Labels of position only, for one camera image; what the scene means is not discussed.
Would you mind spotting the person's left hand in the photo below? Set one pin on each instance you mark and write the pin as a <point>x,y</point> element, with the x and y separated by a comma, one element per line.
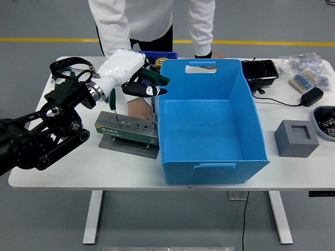
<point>217,55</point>

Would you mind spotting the person's right hand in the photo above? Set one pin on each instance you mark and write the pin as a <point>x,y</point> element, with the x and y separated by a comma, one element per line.
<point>141,109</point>

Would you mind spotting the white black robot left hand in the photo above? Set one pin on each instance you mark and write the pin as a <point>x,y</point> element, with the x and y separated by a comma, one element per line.
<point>117,69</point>

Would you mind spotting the green metal hex key stand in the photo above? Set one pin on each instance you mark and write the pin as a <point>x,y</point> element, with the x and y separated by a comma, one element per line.
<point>125,133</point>

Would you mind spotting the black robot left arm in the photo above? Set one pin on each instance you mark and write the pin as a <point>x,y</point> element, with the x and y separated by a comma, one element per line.
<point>39,136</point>

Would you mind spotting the person's left forearm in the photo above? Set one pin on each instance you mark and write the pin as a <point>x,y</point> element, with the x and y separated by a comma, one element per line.
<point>201,39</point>

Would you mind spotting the person's right forearm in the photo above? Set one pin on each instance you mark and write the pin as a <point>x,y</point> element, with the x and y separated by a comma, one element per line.
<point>112,44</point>

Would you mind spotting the large light blue plastic box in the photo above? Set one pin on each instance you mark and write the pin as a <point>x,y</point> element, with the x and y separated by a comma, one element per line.
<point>204,125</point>

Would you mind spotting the yellow tape measure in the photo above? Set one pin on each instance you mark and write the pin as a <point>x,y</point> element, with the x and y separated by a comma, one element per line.
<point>160,61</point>

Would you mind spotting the black plastic tray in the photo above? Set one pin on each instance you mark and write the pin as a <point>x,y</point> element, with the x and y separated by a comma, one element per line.
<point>259,69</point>

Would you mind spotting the small dark blue bin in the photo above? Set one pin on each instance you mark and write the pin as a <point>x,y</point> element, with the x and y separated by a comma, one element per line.
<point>162,54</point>

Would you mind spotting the person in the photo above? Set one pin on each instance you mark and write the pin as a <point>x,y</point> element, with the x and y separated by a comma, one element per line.
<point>146,18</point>

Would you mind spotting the clear plastic parts bag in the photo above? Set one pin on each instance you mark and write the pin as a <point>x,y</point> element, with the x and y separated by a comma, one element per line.
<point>285,65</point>
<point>306,61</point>

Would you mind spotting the taped resistor strip bundle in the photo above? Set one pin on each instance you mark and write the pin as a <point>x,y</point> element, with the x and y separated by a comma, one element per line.
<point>303,81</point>

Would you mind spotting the black power adapter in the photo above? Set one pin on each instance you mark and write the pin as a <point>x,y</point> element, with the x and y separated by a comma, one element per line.
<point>311,96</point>

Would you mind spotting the grey cube block with recess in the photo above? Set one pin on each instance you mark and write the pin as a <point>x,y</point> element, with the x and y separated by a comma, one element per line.
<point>288,146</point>

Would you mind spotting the white table leg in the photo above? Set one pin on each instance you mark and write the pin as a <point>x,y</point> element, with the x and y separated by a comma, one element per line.
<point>93,217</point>
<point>281,217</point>

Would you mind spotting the pale blue oval dish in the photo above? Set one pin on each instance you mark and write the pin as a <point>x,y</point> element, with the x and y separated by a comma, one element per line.
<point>318,129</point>

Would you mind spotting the dark small electronic parts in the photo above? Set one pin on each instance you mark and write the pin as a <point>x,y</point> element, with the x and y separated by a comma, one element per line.
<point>327,121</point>

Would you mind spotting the black table control panel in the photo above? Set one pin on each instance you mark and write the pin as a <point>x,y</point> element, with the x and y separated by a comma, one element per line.
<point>320,194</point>

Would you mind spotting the grey metal table bracket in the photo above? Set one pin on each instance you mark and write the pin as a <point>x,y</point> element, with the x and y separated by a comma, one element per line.
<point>235,195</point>

